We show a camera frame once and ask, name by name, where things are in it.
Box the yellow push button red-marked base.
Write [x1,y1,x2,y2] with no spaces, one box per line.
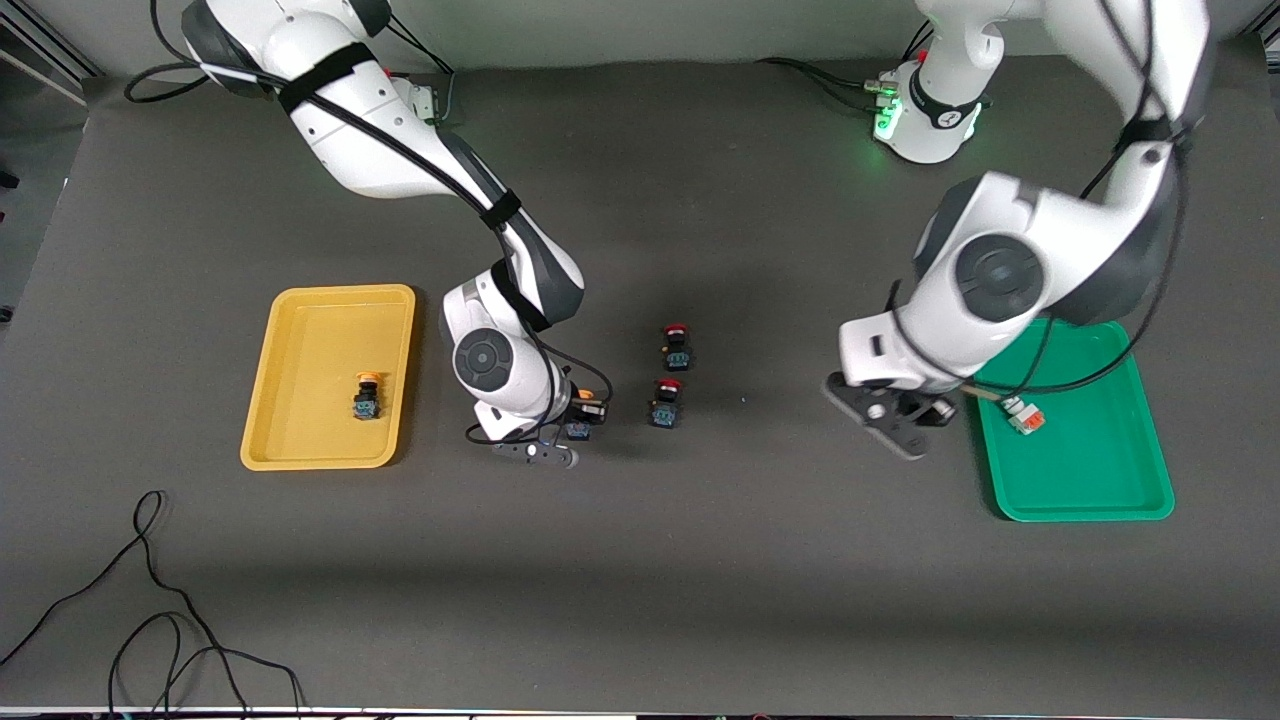
[563,388,601,443]

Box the green push button orange-white body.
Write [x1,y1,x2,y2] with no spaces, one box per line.
[1003,395,1048,436]

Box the green plastic tray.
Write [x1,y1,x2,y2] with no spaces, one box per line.
[965,318,1176,523]

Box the yellow plastic tray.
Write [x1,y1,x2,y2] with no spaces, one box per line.
[240,285,416,471]

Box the black left arm base cable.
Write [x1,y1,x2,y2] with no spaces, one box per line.
[758,55,886,106]

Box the black arm base cable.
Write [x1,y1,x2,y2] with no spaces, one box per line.
[758,55,886,106]
[385,10,456,126]

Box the black loose cable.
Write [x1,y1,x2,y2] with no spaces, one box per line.
[0,490,306,720]

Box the black right arm base cable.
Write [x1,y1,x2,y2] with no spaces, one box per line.
[385,10,456,126]

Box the metal frame rail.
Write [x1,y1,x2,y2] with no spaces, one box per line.
[0,15,101,106]

